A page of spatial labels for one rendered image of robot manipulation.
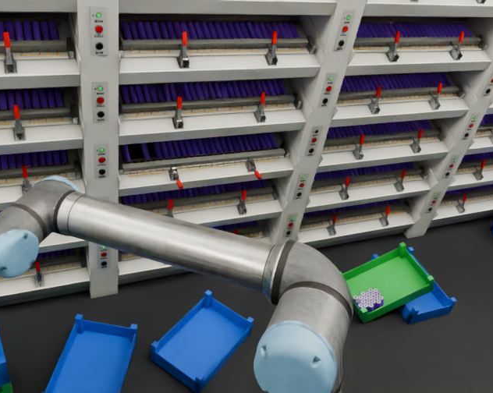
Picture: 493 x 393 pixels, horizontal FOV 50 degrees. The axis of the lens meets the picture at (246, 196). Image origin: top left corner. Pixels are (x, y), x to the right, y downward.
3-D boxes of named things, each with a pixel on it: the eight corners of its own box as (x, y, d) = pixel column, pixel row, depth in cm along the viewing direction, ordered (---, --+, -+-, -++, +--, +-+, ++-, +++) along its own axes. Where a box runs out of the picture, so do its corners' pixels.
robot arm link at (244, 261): (370, 245, 88) (39, 162, 107) (356, 296, 78) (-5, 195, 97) (360, 294, 95) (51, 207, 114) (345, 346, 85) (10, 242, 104)
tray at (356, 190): (425, 194, 224) (444, 177, 213) (301, 213, 201) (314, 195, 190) (405, 155, 233) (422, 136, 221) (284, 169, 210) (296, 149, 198)
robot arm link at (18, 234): (44, 214, 95) (-12, 196, 98) (-2, 254, 86) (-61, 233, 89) (51, 253, 101) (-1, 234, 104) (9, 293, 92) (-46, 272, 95)
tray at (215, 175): (289, 175, 186) (299, 161, 178) (117, 196, 163) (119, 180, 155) (272, 130, 194) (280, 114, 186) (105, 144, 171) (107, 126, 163)
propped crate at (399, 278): (363, 323, 195) (363, 313, 190) (337, 284, 209) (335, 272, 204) (433, 290, 199) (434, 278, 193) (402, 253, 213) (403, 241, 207)
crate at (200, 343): (198, 394, 163) (200, 380, 158) (149, 359, 170) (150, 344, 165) (250, 333, 184) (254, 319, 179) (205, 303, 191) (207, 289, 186)
